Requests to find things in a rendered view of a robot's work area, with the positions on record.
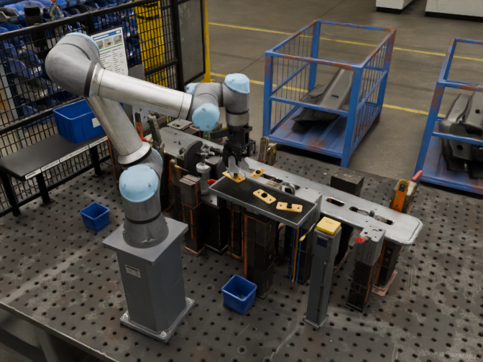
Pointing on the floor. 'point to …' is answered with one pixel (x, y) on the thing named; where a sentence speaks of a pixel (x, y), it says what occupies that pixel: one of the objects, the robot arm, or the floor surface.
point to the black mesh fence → (79, 95)
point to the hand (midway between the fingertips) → (233, 172)
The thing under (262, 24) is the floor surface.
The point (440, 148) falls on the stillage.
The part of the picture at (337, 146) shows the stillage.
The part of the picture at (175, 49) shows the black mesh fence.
